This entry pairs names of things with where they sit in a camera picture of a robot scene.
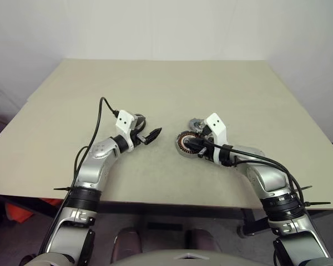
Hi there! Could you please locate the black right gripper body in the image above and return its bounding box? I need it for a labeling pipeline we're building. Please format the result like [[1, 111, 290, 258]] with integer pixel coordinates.
[[200, 130, 215, 163]]

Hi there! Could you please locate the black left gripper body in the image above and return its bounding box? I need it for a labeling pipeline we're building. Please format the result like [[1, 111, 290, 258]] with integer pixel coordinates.
[[131, 127, 148, 146]]

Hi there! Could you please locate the grey spoked rotor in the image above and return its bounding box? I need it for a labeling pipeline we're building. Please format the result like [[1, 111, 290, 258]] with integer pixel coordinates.
[[188, 117, 209, 134]]

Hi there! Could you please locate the dark maroon rounded shape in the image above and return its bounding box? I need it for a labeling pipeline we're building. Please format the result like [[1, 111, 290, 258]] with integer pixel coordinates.
[[185, 228, 222, 253], [114, 227, 143, 263]]

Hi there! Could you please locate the grey robot torso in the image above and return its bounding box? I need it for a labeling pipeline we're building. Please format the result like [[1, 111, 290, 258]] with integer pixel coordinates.
[[22, 243, 333, 266]]

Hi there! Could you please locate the orange object under table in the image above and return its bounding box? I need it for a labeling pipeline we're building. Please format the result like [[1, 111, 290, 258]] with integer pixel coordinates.
[[4, 197, 60, 223]]

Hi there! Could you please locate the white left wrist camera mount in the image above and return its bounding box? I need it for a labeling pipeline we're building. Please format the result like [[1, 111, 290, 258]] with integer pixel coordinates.
[[115, 110, 139, 152]]

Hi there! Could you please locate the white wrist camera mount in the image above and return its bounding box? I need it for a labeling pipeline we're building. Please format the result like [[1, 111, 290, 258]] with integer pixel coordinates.
[[115, 110, 139, 152], [205, 112, 228, 165]]

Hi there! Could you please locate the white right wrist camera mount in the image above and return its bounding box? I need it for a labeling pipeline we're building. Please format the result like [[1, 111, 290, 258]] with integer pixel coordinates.
[[205, 112, 228, 165]]

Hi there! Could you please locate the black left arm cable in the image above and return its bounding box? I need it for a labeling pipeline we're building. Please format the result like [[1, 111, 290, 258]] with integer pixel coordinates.
[[40, 96, 120, 250]]

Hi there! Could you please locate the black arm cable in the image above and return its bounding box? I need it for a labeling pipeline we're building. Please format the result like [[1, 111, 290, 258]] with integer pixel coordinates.
[[40, 96, 120, 250], [202, 138, 306, 221]]

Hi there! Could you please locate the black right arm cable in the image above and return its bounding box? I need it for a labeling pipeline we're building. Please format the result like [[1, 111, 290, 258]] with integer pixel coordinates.
[[202, 138, 306, 221]]

